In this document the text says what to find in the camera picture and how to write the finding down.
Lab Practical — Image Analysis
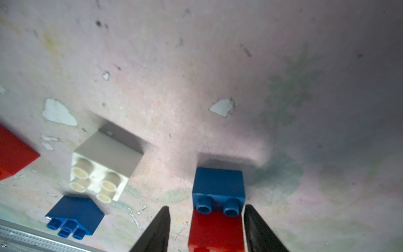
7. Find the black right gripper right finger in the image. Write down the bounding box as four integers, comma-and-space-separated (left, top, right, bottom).
243, 204, 289, 252

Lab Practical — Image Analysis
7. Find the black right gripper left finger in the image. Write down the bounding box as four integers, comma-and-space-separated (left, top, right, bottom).
130, 206, 171, 252

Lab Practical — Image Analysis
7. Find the blue lego brick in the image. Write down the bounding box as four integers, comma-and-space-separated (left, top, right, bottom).
46, 196, 105, 240
192, 167, 246, 217

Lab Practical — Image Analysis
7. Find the red lego brick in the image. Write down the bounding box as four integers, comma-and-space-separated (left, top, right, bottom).
1, 126, 41, 181
188, 210, 245, 252

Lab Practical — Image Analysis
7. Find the white lego brick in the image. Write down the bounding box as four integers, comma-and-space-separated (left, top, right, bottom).
69, 131, 143, 204

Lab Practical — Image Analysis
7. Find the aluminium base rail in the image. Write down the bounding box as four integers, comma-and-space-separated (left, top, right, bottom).
1, 219, 99, 252

